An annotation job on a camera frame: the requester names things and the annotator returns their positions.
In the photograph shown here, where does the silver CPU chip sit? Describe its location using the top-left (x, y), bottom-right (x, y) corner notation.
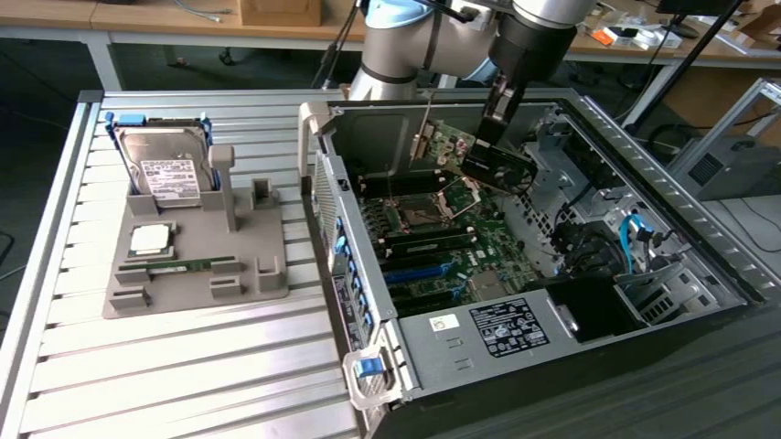
top-left (127, 224), bottom-right (178, 258)

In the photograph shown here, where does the black monitor with stand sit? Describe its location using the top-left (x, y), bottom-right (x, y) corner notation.
top-left (656, 0), bottom-right (704, 38)

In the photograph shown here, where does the grey plastic parts rack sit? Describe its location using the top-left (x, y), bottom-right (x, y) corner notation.
top-left (101, 145), bottom-right (290, 320)

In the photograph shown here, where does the white flat box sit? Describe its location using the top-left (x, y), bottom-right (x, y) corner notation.
top-left (633, 29), bottom-right (683, 50)

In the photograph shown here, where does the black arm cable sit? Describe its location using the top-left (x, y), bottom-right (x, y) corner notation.
top-left (310, 0), bottom-right (368, 91)

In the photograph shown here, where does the graphics card with black cooler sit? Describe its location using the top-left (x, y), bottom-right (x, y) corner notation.
top-left (408, 89), bottom-right (540, 198)

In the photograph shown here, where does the black power cable bundle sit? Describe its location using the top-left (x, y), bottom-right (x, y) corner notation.
top-left (548, 223), bottom-right (624, 280)

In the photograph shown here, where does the metal disk bay bracket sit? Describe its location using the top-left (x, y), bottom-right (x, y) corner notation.
top-left (613, 260), bottom-right (704, 321)

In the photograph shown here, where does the brown cardboard piece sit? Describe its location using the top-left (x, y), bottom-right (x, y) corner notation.
top-left (738, 4), bottom-right (781, 51)

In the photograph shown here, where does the blue expansion slot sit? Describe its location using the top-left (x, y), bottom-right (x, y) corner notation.
top-left (382, 263), bottom-right (457, 284)

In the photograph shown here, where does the light grey network cable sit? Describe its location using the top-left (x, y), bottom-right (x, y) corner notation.
top-left (173, 0), bottom-right (237, 23)

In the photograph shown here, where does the perforated metal drive cage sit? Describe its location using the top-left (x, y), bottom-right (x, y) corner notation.
top-left (504, 112), bottom-right (633, 220)

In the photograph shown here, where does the aluminium profile frame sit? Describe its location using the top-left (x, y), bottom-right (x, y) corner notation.
top-left (702, 77), bottom-right (781, 152)

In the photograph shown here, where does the silver power supply unit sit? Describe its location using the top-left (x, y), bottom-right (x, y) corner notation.
top-left (390, 290), bottom-right (591, 394)

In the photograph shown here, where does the open grey PC case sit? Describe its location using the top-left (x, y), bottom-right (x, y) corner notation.
top-left (297, 87), bottom-right (781, 439)

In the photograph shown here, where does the silver hard disk drive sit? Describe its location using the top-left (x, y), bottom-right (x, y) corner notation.
top-left (117, 126), bottom-right (217, 209)

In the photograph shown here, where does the CPU socket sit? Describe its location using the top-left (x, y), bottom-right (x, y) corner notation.
top-left (393, 194), bottom-right (457, 230)

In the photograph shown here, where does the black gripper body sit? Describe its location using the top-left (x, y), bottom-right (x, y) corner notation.
top-left (488, 13), bottom-right (580, 89)

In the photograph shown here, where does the grey computer tower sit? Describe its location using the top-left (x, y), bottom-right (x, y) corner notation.
top-left (668, 134), bottom-right (781, 202)

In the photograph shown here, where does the black installed RAM stick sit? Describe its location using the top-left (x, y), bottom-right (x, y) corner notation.
top-left (384, 235), bottom-right (481, 257)

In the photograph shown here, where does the black tripod pole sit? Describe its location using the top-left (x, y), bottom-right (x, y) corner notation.
top-left (621, 0), bottom-right (750, 134)

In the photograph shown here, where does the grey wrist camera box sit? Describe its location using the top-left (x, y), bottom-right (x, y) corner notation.
top-left (455, 4), bottom-right (497, 32)

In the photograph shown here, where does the wooden desk with grey frame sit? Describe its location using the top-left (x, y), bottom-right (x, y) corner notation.
top-left (0, 0), bottom-right (781, 91)

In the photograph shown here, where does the green RAM stick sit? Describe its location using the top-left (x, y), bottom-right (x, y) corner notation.
top-left (119, 255), bottom-right (237, 274)

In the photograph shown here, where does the open metal socket cover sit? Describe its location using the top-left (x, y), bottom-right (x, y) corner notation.
top-left (431, 175), bottom-right (491, 220)

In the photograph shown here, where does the silver chipset heatsink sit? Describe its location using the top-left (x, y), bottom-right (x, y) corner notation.
top-left (469, 272), bottom-right (508, 298)

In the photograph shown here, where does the orange and white box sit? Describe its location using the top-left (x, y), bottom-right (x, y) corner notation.
top-left (591, 26), bottom-right (643, 47)

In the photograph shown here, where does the brown cardboard box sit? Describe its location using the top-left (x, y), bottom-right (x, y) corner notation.
top-left (238, 0), bottom-right (324, 27)

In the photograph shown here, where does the green motherboard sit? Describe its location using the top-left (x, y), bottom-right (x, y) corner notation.
top-left (357, 173), bottom-right (545, 316)

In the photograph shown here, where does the blue data wire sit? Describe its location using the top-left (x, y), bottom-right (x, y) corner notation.
top-left (619, 212), bottom-right (659, 275)

